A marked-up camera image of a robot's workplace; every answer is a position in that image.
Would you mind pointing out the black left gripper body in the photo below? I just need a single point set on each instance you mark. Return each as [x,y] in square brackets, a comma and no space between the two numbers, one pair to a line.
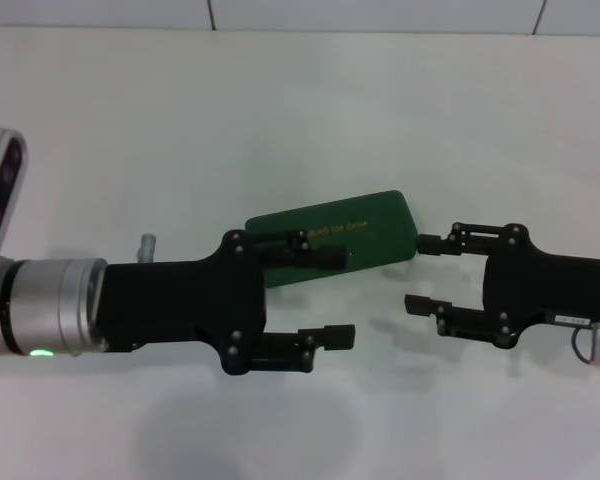
[180,300]

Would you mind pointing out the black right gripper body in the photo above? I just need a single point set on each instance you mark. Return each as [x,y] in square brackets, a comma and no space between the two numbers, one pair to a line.
[555,290]

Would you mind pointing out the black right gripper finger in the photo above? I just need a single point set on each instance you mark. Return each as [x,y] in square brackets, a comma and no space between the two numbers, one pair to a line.
[432,244]
[425,304]

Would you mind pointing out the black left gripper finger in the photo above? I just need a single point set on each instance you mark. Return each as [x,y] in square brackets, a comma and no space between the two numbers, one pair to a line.
[330,257]
[337,336]

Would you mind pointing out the dark green glasses case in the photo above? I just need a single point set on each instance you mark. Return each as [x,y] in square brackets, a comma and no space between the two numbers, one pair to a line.
[380,250]

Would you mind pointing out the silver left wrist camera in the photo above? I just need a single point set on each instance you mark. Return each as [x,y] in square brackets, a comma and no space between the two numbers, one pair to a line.
[0,200]

